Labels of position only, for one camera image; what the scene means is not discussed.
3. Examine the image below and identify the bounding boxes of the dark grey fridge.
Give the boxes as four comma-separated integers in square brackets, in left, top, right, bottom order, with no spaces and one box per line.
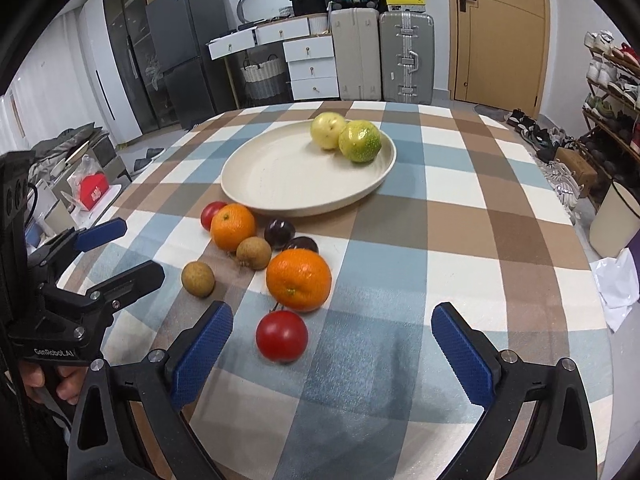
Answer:
[145,0,236,131]

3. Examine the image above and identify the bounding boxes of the silver suitcase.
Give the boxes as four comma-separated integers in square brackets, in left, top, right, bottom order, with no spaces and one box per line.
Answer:
[378,10,435,104]

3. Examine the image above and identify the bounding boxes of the white drawer desk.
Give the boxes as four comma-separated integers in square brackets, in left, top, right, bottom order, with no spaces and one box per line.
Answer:
[207,15,341,103]

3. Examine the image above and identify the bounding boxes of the grey slipper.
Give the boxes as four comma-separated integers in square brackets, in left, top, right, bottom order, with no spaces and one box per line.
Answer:
[132,147,166,176]

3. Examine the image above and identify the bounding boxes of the glass door cabinet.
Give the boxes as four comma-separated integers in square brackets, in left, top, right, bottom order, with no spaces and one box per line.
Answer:
[102,0,181,136]

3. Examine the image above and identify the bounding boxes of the brown longan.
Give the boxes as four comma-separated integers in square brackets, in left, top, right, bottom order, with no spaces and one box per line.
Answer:
[181,261,216,298]
[236,236,273,271]

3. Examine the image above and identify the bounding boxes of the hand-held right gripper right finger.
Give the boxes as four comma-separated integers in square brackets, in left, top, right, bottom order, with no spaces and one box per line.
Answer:
[431,302,598,480]

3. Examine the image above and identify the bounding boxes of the large orange mandarin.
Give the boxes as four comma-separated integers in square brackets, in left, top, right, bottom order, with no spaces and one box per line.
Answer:
[265,249,333,313]

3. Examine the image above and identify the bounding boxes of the white grey sneaker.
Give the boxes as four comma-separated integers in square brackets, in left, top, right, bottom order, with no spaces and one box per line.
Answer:
[537,160,583,209]

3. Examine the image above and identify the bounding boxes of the rows of assorted shoes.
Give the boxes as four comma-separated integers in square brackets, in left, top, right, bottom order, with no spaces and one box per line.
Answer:
[584,30,640,181]

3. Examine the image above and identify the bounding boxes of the person's left hand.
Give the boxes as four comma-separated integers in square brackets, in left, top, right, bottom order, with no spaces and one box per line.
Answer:
[24,364,86,406]

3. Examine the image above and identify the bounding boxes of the brown box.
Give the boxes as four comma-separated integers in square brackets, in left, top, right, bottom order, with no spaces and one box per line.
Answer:
[555,147,598,198]

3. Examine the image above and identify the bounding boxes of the dark purple cherry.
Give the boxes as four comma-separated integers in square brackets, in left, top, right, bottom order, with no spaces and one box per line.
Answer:
[285,236,320,256]
[263,217,297,251]

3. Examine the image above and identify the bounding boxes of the mottled green yellow citrus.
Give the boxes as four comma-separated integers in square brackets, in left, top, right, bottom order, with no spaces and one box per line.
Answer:
[338,120,383,164]

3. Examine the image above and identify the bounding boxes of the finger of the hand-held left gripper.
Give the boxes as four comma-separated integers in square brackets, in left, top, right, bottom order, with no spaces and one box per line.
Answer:
[27,217,127,281]
[55,260,166,311]

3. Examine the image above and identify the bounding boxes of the pale yellow round fruit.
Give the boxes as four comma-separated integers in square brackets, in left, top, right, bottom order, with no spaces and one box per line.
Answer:
[310,112,349,151]

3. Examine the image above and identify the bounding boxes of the cream round plate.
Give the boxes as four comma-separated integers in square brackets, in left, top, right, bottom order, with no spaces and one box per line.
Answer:
[220,119,397,218]

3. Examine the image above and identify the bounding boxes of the wooden shoe rack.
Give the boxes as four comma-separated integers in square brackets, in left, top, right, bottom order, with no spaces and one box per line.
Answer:
[582,30,640,211]

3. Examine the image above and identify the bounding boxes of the grey wicker basket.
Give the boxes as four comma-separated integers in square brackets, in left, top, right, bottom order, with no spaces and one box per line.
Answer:
[240,55,288,101]

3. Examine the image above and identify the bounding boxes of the beige suitcase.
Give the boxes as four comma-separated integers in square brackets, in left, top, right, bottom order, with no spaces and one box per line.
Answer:
[330,7,381,102]

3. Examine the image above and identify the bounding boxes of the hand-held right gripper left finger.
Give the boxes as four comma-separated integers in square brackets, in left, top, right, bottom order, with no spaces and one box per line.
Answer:
[66,301,236,480]

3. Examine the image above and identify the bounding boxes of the red box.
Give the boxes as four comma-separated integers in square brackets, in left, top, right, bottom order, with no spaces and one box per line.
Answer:
[80,175,108,208]

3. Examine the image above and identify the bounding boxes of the white plastic bag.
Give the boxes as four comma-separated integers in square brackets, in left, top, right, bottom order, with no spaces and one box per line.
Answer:
[590,247,640,333]

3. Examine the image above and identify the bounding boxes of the wooden door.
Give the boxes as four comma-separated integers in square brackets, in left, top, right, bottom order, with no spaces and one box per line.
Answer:
[446,0,551,121]

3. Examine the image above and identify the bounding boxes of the grey cloth pile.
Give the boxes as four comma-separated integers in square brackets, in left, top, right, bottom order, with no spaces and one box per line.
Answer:
[32,122,108,163]

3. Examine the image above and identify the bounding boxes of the small orange mandarin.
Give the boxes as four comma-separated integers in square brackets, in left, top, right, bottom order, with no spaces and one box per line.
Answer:
[210,203,257,252]

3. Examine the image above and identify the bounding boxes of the white bucket dark rim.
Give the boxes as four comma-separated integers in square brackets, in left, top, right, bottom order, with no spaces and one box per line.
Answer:
[589,180,640,261]

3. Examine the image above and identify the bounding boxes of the pile of dark shoes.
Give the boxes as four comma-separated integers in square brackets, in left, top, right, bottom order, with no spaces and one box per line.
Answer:
[505,107,571,161]

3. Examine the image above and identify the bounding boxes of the red tomato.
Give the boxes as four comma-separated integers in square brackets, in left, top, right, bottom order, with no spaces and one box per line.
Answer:
[255,310,309,364]
[200,201,228,232]

